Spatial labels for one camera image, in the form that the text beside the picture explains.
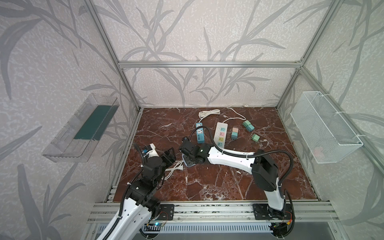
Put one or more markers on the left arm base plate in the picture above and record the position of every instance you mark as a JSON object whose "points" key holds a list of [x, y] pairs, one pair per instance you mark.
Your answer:
{"points": [[164, 212]]}

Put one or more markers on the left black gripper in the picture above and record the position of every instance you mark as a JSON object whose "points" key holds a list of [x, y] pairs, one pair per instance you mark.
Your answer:
{"points": [[167, 156]]}

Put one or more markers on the green double cube plug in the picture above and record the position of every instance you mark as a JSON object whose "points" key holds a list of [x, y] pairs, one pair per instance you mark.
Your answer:
{"points": [[249, 127]]}

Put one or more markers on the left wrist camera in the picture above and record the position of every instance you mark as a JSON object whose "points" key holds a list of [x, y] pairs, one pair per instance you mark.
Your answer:
{"points": [[150, 151]]}

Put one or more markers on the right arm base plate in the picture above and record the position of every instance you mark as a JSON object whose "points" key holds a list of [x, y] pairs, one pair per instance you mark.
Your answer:
{"points": [[265, 212]]}

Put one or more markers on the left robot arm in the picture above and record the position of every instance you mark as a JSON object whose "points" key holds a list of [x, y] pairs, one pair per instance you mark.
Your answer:
{"points": [[139, 204]]}

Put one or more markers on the long white power strip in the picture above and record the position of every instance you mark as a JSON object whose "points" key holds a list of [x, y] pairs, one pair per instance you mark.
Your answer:
{"points": [[220, 134]]}

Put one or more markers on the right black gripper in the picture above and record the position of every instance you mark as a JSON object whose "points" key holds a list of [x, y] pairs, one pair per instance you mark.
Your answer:
{"points": [[187, 148]]}

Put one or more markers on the teal USB power strip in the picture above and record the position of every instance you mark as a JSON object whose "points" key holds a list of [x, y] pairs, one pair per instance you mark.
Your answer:
{"points": [[200, 133]]}

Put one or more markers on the aluminium front rail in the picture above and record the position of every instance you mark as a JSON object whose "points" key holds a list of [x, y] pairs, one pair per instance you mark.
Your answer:
{"points": [[242, 211]]}

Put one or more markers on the green cube plug right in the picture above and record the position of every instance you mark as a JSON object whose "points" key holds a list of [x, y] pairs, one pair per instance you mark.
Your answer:
{"points": [[255, 137]]}

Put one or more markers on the white wire mesh basket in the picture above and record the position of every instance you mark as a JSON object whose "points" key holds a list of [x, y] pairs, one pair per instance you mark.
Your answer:
{"points": [[327, 134]]}

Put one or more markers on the blue square power socket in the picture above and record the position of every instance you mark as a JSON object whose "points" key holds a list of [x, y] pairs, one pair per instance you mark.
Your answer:
{"points": [[189, 163]]}

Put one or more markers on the aluminium cage frame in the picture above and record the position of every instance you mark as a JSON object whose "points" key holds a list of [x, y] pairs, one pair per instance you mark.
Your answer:
{"points": [[344, 64]]}

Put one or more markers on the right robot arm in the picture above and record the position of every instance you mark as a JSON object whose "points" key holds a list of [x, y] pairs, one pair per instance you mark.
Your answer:
{"points": [[259, 164]]}

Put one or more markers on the pink teal cube plug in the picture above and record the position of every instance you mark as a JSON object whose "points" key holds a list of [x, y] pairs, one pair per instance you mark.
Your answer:
{"points": [[235, 133]]}

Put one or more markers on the clear plastic tray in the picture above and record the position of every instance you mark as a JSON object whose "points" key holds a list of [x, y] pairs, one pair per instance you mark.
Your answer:
{"points": [[77, 140]]}

